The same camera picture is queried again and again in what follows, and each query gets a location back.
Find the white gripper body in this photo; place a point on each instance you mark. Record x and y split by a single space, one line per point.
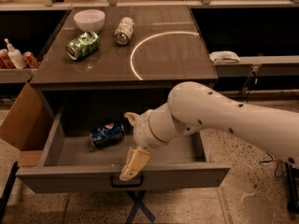
144 132

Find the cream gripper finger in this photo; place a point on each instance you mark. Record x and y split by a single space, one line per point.
136 160
132 117

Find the blue pepsi can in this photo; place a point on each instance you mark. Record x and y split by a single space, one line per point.
107 135

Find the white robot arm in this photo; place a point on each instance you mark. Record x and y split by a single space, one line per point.
192 107

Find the grey counter cabinet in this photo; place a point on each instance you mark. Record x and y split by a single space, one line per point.
165 50

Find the grey open drawer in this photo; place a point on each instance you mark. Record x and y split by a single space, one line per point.
69 162

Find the green crushed soda can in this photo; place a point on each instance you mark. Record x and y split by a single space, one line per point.
83 45

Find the white green soda can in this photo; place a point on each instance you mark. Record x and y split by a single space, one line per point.
125 30

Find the red soda can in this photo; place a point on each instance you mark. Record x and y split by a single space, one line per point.
30 59

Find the red can at edge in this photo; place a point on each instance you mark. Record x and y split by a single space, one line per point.
5 61

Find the folded white cloth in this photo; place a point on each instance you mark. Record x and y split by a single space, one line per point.
224 57

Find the brown cardboard box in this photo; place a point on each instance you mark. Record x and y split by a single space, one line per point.
27 126

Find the white bowl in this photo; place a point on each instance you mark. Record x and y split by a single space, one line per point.
90 20

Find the white soap dispenser bottle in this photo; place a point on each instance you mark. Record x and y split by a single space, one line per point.
15 56

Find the black tripod stand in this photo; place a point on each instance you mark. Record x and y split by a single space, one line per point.
293 179

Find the right grey shelf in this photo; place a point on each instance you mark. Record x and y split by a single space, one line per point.
263 36

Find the black drawer handle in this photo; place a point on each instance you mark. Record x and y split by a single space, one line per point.
134 183

